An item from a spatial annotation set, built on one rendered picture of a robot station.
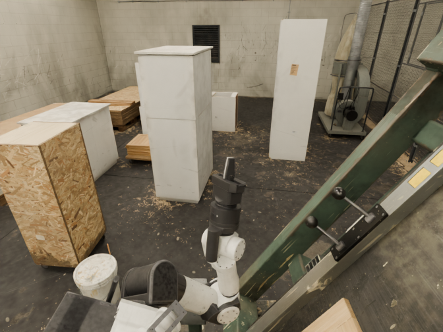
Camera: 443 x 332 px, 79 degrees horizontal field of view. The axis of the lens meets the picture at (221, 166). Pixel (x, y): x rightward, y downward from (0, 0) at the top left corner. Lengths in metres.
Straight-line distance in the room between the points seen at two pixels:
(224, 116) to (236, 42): 3.46
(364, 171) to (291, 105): 3.32
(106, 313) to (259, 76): 8.22
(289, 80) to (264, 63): 4.43
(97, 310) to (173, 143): 2.47
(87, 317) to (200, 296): 0.34
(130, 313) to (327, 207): 0.72
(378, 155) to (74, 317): 0.96
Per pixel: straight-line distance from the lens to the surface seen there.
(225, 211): 0.75
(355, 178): 1.04
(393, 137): 1.02
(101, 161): 4.30
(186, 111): 2.89
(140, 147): 4.43
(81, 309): 0.76
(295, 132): 4.41
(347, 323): 0.86
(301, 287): 0.99
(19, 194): 2.55
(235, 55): 8.63
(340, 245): 0.88
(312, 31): 4.16
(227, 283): 0.93
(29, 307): 2.83
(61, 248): 2.71
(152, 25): 9.23
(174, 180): 3.28
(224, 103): 5.54
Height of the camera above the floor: 1.97
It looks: 27 degrees down
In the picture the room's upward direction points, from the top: straight up
